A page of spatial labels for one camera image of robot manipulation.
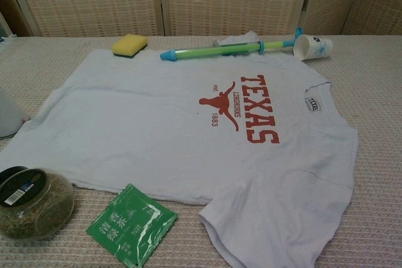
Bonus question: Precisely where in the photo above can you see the white steam iron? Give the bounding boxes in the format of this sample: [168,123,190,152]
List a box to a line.
[0,87,25,139]

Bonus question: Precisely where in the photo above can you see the white Texas Longhorns T-shirt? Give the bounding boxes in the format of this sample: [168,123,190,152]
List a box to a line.
[0,31,361,261]

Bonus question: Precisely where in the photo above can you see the green blue water pump toy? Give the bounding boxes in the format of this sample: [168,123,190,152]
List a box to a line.
[160,27,304,62]

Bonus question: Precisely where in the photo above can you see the yellow green scrub sponge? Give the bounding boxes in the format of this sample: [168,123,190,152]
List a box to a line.
[111,33,149,59]

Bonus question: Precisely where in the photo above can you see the green tea packet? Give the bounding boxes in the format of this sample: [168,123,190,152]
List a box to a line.
[86,183,178,265]

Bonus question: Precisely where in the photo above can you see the white paper cup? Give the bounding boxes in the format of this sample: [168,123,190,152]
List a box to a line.
[293,35,334,62]

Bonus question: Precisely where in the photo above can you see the woven folding screen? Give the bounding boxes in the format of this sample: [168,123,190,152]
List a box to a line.
[0,0,402,37]

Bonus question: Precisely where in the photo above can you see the beige woven tablecloth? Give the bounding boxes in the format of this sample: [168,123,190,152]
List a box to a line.
[0,33,402,268]

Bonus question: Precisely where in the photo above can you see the glass jar of tea leaves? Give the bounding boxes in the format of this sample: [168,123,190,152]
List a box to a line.
[0,166,75,240]

